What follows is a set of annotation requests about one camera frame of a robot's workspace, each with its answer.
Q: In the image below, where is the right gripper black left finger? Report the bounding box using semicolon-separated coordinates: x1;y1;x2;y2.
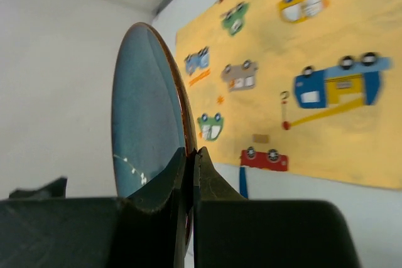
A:
117;147;187;267

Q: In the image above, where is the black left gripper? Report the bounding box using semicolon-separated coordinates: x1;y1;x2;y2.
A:
9;177;68;200

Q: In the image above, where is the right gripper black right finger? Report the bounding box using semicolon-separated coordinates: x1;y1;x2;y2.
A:
193;147;246;267

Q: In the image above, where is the dark teal ceramic plate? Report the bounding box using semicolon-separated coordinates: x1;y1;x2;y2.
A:
111;22;198;256

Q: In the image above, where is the yellow vehicle print cloth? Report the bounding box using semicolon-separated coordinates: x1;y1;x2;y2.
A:
176;0;401;190

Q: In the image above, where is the blue metal knife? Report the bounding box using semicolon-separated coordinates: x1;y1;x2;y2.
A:
239;166;249;199

